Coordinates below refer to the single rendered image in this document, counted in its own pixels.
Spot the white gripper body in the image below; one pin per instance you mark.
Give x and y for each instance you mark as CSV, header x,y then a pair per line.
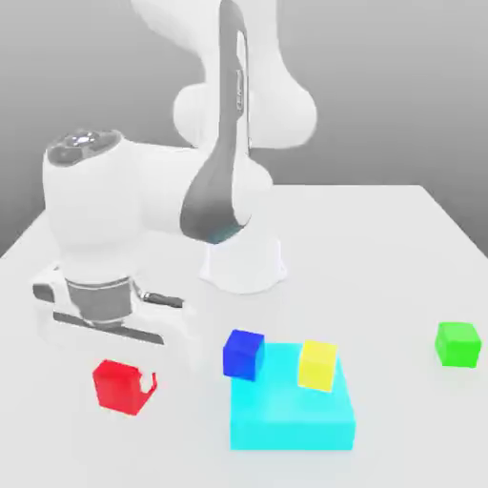
x,y
175,331

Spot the small green cube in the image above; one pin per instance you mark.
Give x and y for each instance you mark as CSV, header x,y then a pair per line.
x,y
457,345

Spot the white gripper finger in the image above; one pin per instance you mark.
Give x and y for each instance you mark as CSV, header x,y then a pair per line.
x,y
145,379

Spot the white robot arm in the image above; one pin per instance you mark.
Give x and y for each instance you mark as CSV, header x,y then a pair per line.
x,y
103,198

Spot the large cyan box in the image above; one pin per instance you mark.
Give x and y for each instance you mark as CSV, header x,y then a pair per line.
x,y
289,419

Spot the small blue cube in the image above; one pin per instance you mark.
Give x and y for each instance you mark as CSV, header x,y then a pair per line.
x,y
242,356

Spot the small yellow cube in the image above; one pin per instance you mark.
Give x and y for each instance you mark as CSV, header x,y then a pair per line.
x,y
316,368

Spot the small red cube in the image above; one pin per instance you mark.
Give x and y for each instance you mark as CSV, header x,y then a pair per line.
x,y
116,387

